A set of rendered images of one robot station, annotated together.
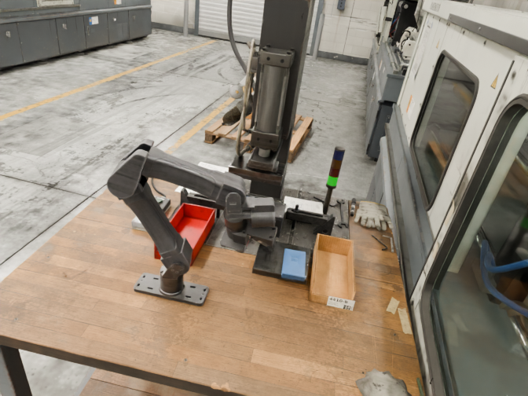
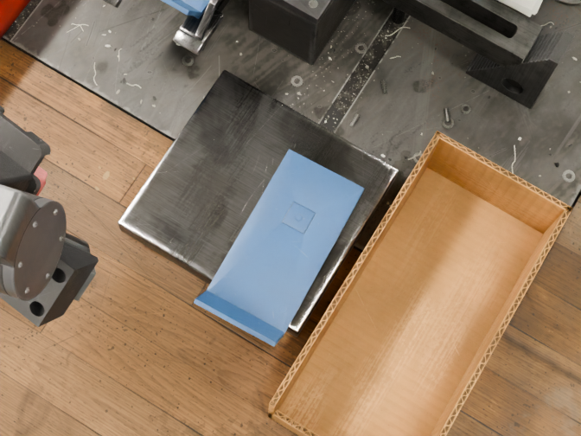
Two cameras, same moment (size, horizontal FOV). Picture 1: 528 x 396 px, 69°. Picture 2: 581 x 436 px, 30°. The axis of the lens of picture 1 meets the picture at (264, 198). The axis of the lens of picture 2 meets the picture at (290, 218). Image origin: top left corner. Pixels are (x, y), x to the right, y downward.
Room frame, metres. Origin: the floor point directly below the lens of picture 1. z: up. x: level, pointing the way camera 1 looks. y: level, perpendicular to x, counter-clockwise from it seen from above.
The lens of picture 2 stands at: (0.73, -0.21, 1.75)
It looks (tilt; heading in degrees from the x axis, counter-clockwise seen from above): 72 degrees down; 20
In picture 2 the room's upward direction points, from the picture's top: 6 degrees clockwise
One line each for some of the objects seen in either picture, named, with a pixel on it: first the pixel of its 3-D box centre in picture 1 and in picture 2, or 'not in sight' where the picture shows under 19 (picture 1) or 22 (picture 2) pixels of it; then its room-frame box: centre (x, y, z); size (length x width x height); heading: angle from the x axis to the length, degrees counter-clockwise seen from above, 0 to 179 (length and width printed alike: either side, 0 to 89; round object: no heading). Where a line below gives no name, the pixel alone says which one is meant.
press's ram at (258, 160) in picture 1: (265, 134); not in sight; (1.24, 0.03, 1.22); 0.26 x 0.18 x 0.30; 174
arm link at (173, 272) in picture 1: (175, 261); not in sight; (0.79, 0.21, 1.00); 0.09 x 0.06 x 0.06; 6
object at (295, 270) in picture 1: (294, 262); (282, 244); (0.95, -0.12, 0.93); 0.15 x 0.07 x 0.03; 177
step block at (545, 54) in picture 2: (324, 223); (517, 54); (1.18, -0.23, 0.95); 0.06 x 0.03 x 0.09; 84
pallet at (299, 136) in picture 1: (263, 129); not in sight; (4.41, 0.13, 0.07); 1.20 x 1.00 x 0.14; 168
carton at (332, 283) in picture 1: (333, 269); (422, 317); (0.94, -0.25, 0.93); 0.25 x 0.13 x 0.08; 174
